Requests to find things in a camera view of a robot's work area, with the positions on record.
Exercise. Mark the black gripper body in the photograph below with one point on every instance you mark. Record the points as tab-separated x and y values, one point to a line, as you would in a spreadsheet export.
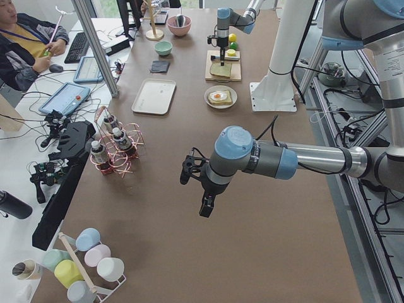
210	189
223	43

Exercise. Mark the bread slice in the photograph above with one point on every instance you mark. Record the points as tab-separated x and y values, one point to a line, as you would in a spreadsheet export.
221	71
228	101

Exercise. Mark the white round plate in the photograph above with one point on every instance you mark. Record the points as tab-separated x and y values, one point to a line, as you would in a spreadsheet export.
221	87

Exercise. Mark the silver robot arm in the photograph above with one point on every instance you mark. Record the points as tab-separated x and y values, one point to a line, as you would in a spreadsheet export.
227	17
376	25

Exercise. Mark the cream rabbit tray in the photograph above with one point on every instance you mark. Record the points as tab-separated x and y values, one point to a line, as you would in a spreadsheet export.
154	97

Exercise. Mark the half lemon slice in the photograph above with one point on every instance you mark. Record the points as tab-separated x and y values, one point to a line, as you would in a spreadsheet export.
231	53

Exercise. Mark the yellow lemon far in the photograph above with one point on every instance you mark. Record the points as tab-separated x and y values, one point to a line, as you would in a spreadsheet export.
232	37

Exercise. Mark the wooden cutting board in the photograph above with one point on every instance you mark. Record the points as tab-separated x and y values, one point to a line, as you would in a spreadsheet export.
235	72

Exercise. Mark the fried egg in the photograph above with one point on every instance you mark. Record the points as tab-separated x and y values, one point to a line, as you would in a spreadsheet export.
218	96

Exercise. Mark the metal scoop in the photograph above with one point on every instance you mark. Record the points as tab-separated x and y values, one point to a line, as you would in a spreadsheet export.
180	20

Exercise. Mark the green bowl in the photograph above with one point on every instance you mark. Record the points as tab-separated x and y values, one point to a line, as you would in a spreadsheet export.
163	48

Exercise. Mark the grey folded cloth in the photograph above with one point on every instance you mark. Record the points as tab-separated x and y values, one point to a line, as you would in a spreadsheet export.
159	67

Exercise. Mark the wooden mug tree stand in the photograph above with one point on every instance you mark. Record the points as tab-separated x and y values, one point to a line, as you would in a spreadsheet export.
152	10

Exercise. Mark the tea bottle two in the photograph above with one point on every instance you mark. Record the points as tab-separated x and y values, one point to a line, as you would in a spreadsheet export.
121	139

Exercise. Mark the tea bottle one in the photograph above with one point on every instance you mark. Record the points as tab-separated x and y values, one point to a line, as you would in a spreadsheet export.
98	152

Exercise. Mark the tea bottle three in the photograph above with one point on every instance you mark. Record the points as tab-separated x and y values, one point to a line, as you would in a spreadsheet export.
110	123

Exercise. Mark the blue teach pendant far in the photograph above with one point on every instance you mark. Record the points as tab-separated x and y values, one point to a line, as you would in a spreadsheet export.
88	71

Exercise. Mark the blue teach pendant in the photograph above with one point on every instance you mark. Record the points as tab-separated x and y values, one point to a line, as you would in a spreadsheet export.
66	99
88	71

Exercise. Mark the white cup rack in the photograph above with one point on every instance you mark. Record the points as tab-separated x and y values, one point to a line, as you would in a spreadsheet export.
85	267

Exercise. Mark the black keyboard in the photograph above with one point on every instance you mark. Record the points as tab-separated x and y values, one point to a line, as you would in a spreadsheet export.
78	48

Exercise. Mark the blue teach pendant near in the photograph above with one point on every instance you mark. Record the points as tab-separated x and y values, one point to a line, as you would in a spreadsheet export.
66	99

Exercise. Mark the seated person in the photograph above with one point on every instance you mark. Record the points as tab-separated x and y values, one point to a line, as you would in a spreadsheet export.
27	46

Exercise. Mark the black water bottle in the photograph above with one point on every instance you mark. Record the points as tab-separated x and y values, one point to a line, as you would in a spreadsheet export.
15	207

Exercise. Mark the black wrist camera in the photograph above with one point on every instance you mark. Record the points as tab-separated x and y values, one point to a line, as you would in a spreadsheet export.
194	166
212	40

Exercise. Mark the copper wire bottle rack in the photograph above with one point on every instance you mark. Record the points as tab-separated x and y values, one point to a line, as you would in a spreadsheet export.
118	161

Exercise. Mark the aluminium frame post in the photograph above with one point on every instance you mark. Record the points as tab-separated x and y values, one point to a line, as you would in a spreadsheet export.
98	52

